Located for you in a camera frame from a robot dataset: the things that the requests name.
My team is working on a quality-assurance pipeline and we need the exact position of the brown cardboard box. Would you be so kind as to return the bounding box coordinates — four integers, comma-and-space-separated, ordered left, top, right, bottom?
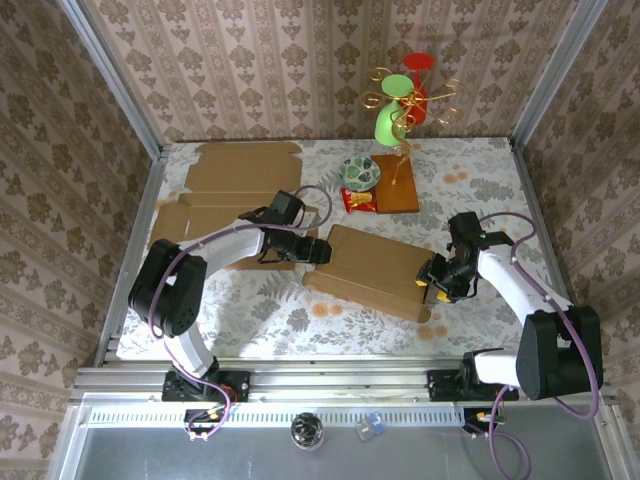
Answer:
302, 223, 436, 324
146, 141, 321, 272

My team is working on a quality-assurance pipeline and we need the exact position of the red snack packet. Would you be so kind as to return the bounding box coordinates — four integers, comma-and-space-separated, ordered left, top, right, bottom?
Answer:
340, 187, 379, 215

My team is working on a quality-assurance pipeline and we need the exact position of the floral print tablecloth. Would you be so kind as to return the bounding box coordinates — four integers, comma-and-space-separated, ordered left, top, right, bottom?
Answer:
115, 137, 586, 360

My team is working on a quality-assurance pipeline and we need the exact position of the leaf pattern ceramic bowl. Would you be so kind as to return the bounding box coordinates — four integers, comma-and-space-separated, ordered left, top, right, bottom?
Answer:
338, 155, 382, 192

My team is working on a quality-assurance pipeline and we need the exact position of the wide aluminium base beam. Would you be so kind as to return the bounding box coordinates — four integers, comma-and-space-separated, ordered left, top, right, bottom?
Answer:
69, 355, 617, 404

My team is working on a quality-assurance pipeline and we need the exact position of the black power connector block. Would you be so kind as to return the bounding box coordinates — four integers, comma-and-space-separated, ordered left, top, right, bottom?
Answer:
460, 405, 504, 441
182, 405, 229, 444

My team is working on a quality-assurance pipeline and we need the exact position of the small clear blue cube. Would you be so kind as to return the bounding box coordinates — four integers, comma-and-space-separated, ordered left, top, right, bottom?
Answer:
353, 410, 387, 443

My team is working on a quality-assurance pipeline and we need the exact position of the green plastic goblet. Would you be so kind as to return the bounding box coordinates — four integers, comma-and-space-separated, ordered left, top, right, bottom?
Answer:
374, 73, 415, 149

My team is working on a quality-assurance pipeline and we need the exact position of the shiny round metal object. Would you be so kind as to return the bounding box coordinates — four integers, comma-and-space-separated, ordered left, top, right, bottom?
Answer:
290, 411, 326, 452

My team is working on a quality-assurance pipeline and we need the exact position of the red plastic goblet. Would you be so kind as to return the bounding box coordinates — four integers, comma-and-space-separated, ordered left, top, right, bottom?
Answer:
402, 52, 436, 126

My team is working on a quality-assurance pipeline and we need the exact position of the thin black left gripper cable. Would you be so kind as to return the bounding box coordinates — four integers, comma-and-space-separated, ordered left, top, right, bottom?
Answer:
255, 245, 297, 267

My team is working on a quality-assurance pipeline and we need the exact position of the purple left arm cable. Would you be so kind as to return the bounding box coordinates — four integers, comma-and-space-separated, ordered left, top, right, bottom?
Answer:
149, 184, 335, 442

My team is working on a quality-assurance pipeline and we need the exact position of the gold wire stand wooden base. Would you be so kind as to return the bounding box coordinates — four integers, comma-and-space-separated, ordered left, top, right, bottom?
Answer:
360, 66, 467, 215

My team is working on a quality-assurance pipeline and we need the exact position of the aluminium side rail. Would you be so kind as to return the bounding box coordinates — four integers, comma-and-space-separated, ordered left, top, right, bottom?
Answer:
94, 144, 167, 369
509, 139, 591, 364

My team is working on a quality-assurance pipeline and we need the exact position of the slotted metal cable duct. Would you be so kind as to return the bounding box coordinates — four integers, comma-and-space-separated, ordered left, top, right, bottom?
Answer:
84, 405, 466, 427

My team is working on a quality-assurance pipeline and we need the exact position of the aluminium frame post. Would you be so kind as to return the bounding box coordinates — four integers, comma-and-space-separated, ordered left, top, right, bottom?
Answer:
55, 0, 166, 159
508, 0, 612, 147

